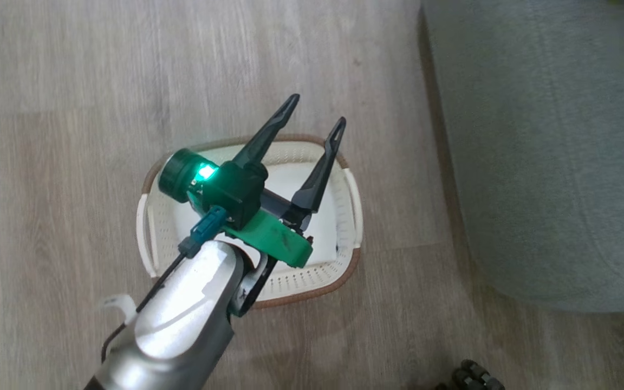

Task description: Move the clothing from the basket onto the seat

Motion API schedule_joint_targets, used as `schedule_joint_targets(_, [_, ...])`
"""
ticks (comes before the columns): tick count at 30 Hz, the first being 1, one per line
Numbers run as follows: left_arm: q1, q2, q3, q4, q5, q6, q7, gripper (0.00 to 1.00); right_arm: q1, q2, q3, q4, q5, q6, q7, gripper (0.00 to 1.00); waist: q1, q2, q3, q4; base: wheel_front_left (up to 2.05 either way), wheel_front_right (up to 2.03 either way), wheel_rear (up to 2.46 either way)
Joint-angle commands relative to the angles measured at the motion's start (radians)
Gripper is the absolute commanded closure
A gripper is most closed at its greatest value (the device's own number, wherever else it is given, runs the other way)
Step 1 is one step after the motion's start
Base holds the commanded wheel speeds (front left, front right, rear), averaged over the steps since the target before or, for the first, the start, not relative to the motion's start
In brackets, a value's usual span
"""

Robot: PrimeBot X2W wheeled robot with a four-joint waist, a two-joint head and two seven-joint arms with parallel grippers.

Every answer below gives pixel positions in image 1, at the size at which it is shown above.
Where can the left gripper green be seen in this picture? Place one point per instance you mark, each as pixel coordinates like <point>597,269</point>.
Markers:
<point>239,189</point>

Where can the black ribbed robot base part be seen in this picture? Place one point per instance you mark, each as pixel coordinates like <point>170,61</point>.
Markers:
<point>474,378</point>

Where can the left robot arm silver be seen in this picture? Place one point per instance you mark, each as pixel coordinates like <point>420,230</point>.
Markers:
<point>182,319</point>

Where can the white plastic laundry basket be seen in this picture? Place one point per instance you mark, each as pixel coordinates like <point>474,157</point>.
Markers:
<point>296,281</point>

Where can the grey-green fabric sofa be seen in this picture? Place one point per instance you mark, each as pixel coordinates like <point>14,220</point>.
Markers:
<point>550,162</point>

